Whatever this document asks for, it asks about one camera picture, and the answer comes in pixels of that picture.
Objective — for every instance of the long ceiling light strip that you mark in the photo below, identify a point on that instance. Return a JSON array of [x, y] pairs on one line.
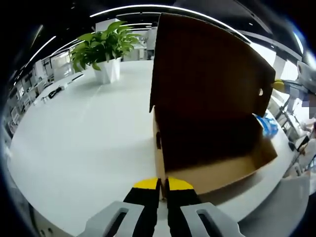
[[138, 8]]

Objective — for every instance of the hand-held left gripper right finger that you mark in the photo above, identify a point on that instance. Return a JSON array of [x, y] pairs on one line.
[[182, 197]]

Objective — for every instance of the brown cardboard shoe box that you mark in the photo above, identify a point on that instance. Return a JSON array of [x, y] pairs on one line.
[[209, 86]]

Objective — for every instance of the grey chair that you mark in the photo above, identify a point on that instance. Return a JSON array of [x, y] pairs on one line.
[[276, 209], [56, 222]]

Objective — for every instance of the blue wet wipes pack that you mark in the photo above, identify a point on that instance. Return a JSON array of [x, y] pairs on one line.
[[269, 126]]

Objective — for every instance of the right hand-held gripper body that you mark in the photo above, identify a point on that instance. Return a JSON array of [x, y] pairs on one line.
[[308, 79]]

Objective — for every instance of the green plant in white pot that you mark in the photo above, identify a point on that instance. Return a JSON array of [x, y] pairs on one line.
[[106, 49]]

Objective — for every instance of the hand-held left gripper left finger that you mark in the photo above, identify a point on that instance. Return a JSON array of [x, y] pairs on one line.
[[145, 197]]

